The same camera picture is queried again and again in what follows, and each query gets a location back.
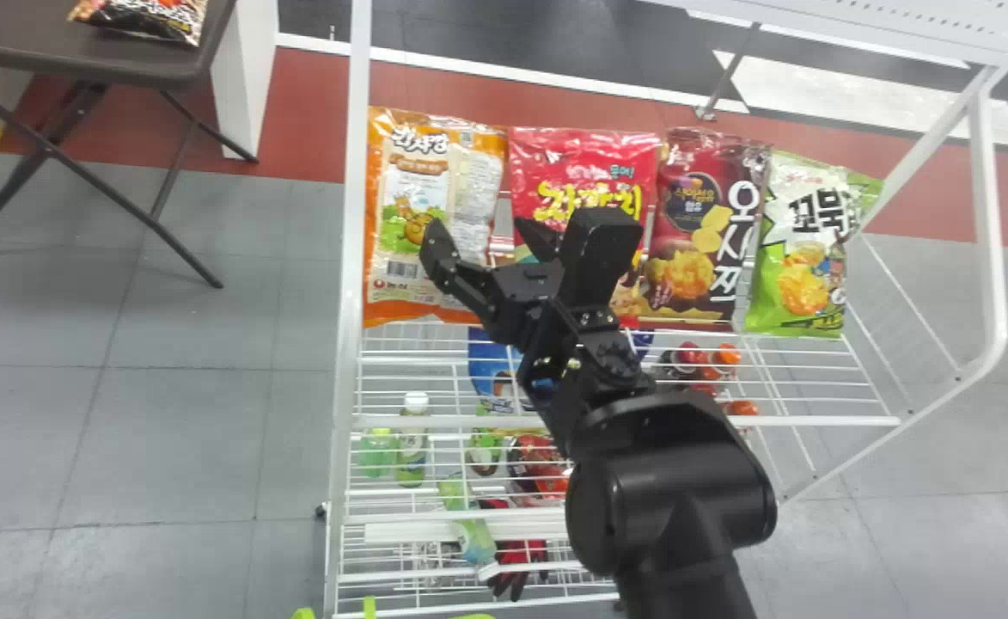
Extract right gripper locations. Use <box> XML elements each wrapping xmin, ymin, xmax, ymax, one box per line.
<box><xmin>418</xmin><ymin>217</ymin><xmax>587</xmax><ymax>346</ymax></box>

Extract orange snack packet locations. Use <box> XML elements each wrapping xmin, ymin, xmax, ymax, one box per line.
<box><xmin>363</xmin><ymin>106</ymin><xmax>510</xmax><ymax>329</ymax></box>

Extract blue snack packet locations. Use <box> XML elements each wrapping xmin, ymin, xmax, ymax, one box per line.
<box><xmin>467</xmin><ymin>326</ymin><xmax>541</xmax><ymax>416</ymax></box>

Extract green bottle white cap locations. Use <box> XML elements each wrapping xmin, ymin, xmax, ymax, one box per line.
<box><xmin>394</xmin><ymin>391</ymin><xmax>431</xmax><ymax>489</ymax></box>

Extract dark red snack packet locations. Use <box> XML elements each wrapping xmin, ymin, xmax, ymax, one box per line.
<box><xmin>638</xmin><ymin>126</ymin><xmax>773</xmax><ymax>331</ymax></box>

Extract green snack packet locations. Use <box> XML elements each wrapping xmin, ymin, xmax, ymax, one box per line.
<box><xmin>742</xmin><ymin>150</ymin><xmax>885</xmax><ymax>338</ymax></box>

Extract red gloves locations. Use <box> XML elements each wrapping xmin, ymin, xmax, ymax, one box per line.
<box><xmin>480</xmin><ymin>497</ymin><xmax>553</xmax><ymax>603</ymax></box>

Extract black snack packet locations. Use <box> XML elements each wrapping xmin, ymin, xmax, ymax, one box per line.
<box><xmin>67</xmin><ymin>0</ymin><xmax>210</xmax><ymax>47</ymax></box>

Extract dark side table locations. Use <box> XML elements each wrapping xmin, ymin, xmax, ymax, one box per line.
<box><xmin>0</xmin><ymin>0</ymin><xmax>260</xmax><ymax>290</ymax></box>

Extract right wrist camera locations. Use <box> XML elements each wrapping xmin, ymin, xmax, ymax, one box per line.
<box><xmin>554</xmin><ymin>206</ymin><xmax>645</xmax><ymax>312</ymax></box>

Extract white wire rack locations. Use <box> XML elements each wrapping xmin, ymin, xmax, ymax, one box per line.
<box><xmin>323</xmin><ymin>0</ymin><xmax>1008</xmax><ymax>619</ymax></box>

